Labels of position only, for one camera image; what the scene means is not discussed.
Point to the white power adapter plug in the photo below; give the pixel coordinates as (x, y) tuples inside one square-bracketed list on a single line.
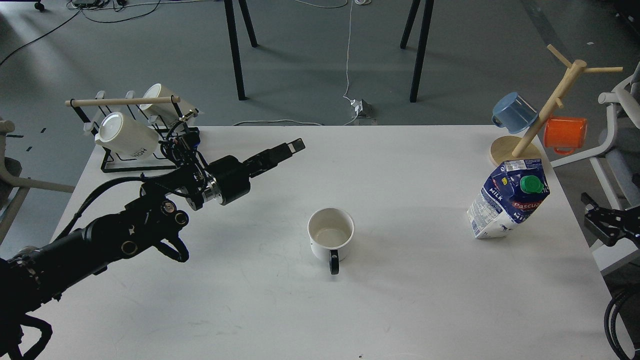
[(362, 109)]

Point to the orange plastic cup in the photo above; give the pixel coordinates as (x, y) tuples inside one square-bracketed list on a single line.
[(565, 134)]

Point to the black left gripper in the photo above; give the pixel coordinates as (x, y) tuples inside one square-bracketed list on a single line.
[(229, 178)]

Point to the white mug rear rack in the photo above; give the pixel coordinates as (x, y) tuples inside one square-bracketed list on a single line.
[(166, 111)]

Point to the black tripod leg pair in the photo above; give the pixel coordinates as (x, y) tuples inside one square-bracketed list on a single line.
[(424, 32), (233, 38)]

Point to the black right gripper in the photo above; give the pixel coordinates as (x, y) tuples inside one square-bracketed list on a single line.
[(611, 225)]

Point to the white mug front rack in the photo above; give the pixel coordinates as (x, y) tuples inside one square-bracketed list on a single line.
[(127, 137)]

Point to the wooden mug tree stand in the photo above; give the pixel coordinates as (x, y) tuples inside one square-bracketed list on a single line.
[(508, 148)]

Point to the black wire mug rack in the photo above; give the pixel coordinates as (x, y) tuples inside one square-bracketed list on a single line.
[(93, 111)]

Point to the blue white milk carton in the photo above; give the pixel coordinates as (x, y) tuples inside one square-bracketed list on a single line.
[(509, 196)]

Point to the black tripod leg pair right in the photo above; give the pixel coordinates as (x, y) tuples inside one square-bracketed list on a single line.
[(424, 32)]

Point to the white metal frame right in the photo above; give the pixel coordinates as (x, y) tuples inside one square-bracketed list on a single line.
[(615, 162)]

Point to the white mug black handle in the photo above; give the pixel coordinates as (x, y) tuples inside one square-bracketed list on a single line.
[(331, 231)]

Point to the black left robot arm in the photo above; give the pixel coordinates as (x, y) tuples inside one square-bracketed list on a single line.
[(36, 276)]

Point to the white mug rack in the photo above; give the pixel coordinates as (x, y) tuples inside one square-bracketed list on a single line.
[(166, 111), (127, 137)]

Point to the black tripod leg pair left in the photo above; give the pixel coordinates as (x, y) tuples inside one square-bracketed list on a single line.
[(233, 38)]

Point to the blue plastic cup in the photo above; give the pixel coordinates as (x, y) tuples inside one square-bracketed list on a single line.
[(513, 113)]

